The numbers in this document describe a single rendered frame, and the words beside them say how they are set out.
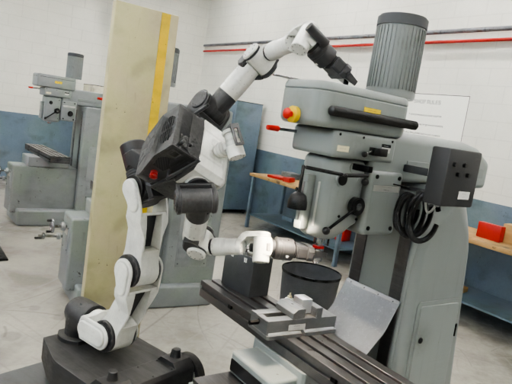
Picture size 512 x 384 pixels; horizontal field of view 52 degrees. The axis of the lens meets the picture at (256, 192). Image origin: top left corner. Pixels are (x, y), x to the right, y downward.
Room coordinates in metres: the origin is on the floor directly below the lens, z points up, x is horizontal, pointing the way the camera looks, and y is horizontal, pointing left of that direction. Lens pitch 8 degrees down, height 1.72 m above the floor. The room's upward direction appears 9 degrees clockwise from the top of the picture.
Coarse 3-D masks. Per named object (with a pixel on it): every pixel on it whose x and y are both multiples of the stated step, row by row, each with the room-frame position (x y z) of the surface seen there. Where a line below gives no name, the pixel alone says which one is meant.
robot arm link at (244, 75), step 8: (248, 48) 2.16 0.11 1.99; (256, 48) 2.11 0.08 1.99; (248, 56) 2.11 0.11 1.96; (240, 64) 2.15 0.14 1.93; (248, 64) 2.17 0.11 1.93; (232, 72) 2.17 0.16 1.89; (240, 72) 2.14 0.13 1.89; (248, 72) 2.15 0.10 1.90; (256, 72) 2.16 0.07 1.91; (272, 72) 2.15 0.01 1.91; (232, 80) 2.14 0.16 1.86; (240, 80) 2.14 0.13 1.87; (248, 80) 2.15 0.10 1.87; (224, 88) 2.14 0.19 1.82; (232, 88) 2.14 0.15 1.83; (240, 88) 2.15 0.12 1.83; (232, 96) 2.14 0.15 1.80; (240, 96) 2.18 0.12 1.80
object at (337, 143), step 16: (304, 128) 2.03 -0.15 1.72; (320, 128) 1.96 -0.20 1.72; (304, 144) 2.01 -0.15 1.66; (320, 144) 1.94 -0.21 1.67; (336, 144) 1.89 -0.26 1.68; (352, 144) 1.94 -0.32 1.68; (368, 144) 1.99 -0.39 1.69; (384, 144) 2.04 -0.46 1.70; (368, 160) 2.01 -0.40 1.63; (384, 160) 2.05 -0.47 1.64
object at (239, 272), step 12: (252, 252) 2.43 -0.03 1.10; (228, 264) 2.50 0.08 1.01; (240, 264) 2.43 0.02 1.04; (252, 264) 2.37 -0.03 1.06; (264, 264) 2.41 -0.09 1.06; (228, 276) 2.49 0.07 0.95; (240, 276) 2.42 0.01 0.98; (252, 276) 2.36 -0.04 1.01; (264, 276) 2.41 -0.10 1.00; (240, 288) 2.41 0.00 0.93; (252, 288) 2.37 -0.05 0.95; (264, 288) 2.42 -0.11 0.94
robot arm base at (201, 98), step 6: (204, 90) 2.14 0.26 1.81; (198, 96) 2.13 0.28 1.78; (204, 96) 2.10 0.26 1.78; (210, 96) 2.11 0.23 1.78; (192, 102) 2.13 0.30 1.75; (198, 102) 2.10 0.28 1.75; (204, 102) 2.09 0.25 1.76; (192, 108) 2.12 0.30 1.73; (198, 108) 2.09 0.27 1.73; (198, 114) 2.08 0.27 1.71; (204, 114) 2.10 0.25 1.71; (228, 114) 2.18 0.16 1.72; (210, 120) 2.12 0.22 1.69; (228, 120) 2.18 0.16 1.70; (216, 126) 2.15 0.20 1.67; (222, 126) 2.17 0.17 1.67
